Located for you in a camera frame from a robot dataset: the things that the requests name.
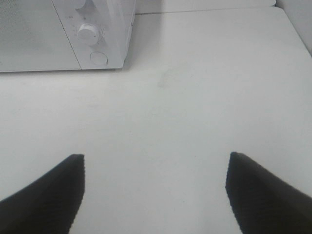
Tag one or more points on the white microwave oven body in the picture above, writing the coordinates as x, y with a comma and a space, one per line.
113, 18

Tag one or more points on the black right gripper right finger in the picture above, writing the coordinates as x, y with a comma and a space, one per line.
262, 203

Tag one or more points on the round white door-release button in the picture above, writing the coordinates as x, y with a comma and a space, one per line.
99, 58

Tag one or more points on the white dial knob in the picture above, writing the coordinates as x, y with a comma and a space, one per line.
89, 34

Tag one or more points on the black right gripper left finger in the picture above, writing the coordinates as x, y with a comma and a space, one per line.
48, 205

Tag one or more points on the white microwave door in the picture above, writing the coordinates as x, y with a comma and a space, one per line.
32, 38

